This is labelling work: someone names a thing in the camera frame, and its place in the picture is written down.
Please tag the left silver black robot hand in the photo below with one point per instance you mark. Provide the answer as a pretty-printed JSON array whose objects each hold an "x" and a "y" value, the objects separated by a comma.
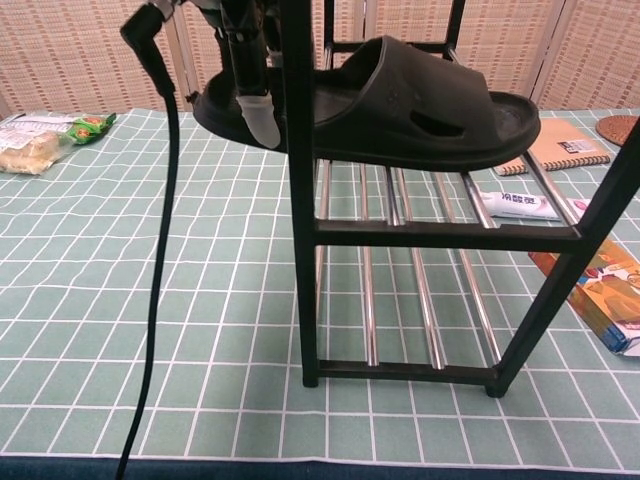
[{"x": 250, "y": 65}]

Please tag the black rubber slipper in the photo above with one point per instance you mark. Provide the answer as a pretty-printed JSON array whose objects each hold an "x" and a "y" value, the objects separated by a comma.
[{"x": 400, "y": 115}]

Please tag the black chrome shoe rack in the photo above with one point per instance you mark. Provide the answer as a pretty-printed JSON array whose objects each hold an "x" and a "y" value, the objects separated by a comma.
[{"x": 302, "y": 225}]

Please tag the bamboo folding screen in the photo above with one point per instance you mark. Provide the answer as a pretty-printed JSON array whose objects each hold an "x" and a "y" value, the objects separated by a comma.
[{"x": 75, "y": 55}]

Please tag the green snack packet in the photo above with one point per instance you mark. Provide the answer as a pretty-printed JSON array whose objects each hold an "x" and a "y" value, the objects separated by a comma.
[{"x": 85, "y": 127}]

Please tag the green grid tablecloth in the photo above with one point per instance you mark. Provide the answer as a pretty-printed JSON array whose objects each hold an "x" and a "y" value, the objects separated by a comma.
[{"x": 225, "y": 300}]

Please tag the clear bread packet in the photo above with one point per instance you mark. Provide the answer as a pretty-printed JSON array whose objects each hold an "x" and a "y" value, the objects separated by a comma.
[{"x": 27, "y": 152}]

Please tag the white toothpaste tube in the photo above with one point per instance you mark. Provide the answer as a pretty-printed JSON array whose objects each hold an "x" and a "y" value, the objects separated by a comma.
[{"x": 520, "y": 205}]

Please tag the kraft spiral notebook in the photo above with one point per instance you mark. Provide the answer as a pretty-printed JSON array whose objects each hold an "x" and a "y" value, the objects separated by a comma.
[{"x": 570, "y": 142}]

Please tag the brown woven round coaster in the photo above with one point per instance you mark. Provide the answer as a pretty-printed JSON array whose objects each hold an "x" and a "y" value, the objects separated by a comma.
[{"x": 620, "y": 131}]

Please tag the orange snack box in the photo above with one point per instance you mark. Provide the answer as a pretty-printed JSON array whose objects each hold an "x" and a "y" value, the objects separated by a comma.
[{"x": 610, "y": 295}]

